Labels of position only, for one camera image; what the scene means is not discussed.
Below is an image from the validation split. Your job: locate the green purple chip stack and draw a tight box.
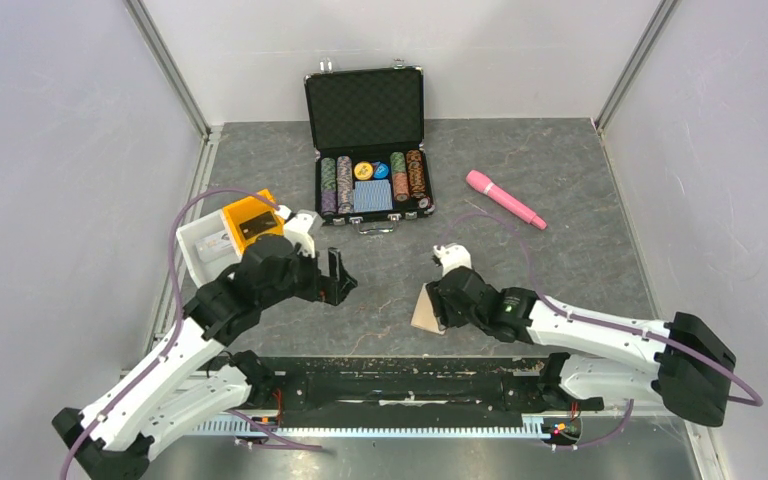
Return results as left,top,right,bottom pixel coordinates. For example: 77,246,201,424
320,157,337,216

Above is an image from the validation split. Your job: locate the yellow dealer button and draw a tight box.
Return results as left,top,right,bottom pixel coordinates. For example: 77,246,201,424
353,161,376,181

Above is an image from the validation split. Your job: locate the green red chip stack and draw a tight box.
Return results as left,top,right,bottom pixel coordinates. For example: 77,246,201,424
390,152,409,202

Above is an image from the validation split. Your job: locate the black poker chip case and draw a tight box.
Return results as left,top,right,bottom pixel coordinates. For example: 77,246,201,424
303,65,435,227

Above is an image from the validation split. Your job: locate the blue playing card deck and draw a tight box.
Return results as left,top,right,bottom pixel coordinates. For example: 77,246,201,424
353,179,393,213

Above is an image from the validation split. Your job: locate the pink cylindrical tool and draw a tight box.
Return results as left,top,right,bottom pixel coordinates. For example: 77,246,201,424
465,170,547,230

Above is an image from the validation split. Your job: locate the white toothed cable rail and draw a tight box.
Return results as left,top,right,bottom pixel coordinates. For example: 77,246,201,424
191,414,550,441

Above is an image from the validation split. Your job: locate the right aluminium frame post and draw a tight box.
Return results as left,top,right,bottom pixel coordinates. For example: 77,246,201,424
593,0,681,136

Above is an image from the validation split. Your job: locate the black VIP card in bin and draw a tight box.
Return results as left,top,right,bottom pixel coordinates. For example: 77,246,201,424
238,212,279,242

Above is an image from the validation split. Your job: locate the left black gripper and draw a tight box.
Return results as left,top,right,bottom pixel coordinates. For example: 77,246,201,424
260,241,357,309

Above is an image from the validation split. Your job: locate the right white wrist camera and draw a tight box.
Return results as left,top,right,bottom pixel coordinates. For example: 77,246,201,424
432,243,472,276

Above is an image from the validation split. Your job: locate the orange brown chip stack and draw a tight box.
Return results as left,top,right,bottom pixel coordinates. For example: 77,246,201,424
406,150,431,209

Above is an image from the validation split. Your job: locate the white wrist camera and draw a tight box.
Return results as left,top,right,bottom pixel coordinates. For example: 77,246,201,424
279,210,324,258
432,243,472,276

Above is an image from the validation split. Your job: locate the white VIP card in bin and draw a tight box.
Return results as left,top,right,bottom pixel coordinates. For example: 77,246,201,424
195,232,234,263

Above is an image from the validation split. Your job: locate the yellow plastic bin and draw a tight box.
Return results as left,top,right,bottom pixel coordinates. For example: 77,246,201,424
220,196,284,257

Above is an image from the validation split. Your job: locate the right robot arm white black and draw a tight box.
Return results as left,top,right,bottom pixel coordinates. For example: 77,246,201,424
424,267,736,427

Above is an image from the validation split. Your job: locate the blue dealer button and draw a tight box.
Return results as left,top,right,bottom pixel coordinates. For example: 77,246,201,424
372,162,390,180

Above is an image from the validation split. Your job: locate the white plastic bin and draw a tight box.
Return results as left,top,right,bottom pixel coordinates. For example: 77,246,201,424
176,210,239,287

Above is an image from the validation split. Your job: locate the left aluminium frame post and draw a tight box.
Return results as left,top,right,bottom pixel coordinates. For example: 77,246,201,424
123,0,211,139

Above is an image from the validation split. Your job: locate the aluminium frame post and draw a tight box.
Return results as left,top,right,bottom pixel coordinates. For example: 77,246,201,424
593,0,681,136
123,0,211,139

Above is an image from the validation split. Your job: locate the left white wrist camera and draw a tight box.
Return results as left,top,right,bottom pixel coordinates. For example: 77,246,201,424
279,210,324,258

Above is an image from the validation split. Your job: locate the blue tan chip stack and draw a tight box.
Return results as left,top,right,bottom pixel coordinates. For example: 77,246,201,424
336,156,354,214

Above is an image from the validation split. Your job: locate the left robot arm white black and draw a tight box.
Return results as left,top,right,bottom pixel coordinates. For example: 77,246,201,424
52,234,357,479

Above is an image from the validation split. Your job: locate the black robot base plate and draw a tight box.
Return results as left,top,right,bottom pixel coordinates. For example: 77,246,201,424
242,353,604,429

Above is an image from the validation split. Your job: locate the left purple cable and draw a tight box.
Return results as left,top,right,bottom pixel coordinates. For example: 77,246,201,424
59,187,293,480

